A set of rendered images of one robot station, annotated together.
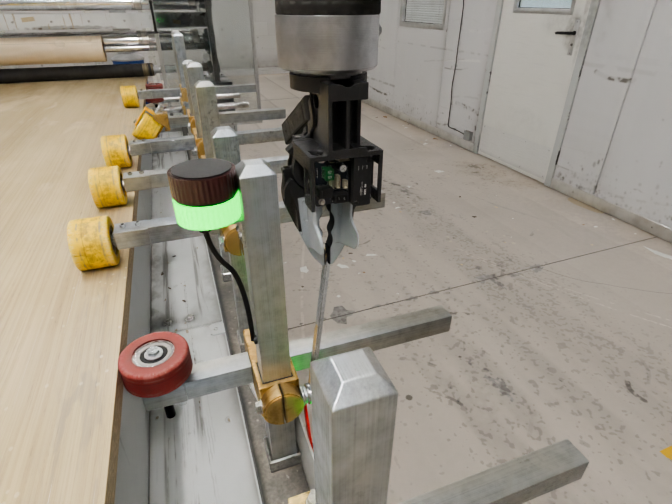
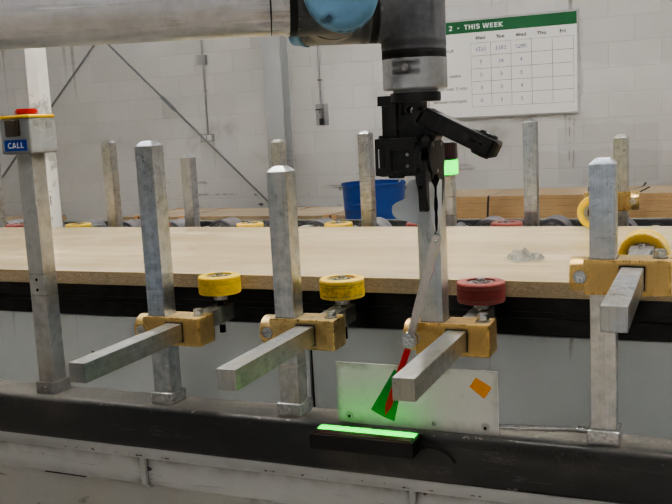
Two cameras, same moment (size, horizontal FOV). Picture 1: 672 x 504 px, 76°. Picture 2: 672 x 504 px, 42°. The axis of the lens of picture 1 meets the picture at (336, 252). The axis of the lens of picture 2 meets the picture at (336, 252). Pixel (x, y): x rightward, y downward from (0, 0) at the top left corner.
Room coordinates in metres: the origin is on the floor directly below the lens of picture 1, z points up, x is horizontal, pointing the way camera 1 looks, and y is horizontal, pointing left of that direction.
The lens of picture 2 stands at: (1.18, -0.98, 1.17)
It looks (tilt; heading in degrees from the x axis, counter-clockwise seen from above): 8 degrees down; 133
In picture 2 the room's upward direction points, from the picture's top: 3 degrees counter-clockwise
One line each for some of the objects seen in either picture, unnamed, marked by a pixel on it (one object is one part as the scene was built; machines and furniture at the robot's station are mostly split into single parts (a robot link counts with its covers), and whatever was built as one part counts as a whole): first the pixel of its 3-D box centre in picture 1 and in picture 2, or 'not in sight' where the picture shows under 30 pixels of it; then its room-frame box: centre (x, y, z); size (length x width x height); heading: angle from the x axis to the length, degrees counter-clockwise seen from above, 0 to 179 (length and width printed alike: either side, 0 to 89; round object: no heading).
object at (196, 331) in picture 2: not in sight; (174, 328); (-0.06, -0.09, 0.84); 0.13 x 0.06 x 0.05; 20
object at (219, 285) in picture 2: not in sight; (220, 302); (-0.09, 0.05, 0.85); 0.08 x 0.08 x 0.11
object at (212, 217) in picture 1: (207, 205); (438, 167); (0.38, 0.12, 1.10); 0.06 x 0.06 x 0.02
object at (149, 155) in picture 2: not in sight; (159, 278); (-0.08, -0.09, 0.92); 0.03 x 0.03 x 0.48; 20
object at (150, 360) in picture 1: (162, 383); (481, 312); (0.38, 0.22, 0.85); 0.08 x 0.08 x 0.11
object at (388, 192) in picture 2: not in sight; (376, 221); (-3.54, 4.55, 0.36); 0.59 x 0.57 x 0.73; 112
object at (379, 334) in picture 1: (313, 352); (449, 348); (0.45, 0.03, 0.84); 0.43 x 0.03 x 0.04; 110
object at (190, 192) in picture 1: (203, 180); (438, 150); (0.38, 0.12, 1.13); 0.06 x 0.06 x 0.02
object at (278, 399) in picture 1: (269, 371); (450, 335); (0.41, 0.09, 0.85); 0.13 x 0.06 x 0.05; 20
